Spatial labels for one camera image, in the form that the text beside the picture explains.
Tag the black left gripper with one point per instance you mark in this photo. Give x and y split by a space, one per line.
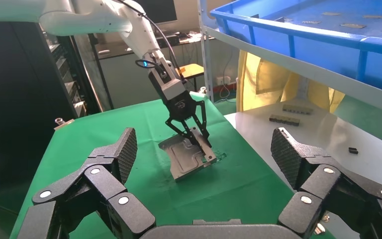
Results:
181 105

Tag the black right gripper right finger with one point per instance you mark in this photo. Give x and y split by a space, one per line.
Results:
322 184

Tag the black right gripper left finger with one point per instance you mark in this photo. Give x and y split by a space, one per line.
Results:
105 184

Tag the stamped sheet metal part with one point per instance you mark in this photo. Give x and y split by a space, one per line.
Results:
184 161

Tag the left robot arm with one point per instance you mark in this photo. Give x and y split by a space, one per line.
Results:
79 19

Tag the small black block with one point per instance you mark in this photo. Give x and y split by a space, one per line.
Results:
353 150

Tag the green table cloth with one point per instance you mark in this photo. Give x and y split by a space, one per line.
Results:
145 115

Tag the yellow stool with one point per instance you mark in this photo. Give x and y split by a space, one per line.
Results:
191 70

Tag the olive connector strip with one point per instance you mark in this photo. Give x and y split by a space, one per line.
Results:
284 120
297 109

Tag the grey office desk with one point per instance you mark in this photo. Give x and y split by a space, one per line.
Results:
128 79

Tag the black monitor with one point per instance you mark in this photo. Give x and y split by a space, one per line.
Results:
158 10

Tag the black equipment cabinet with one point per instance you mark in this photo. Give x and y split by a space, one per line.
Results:
13 99

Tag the metal part with curved cutout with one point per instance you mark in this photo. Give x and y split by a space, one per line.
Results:
279 19

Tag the blue plastic bin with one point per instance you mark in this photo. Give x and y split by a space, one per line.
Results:
326 46

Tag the beige tape piece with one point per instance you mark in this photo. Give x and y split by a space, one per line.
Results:
331 14
352 25
375 16

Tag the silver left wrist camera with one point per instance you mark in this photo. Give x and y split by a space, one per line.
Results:
173 87

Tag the white wall socket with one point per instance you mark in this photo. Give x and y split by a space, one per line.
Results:
223 80

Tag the white shelf post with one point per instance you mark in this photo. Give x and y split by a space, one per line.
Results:
205 59

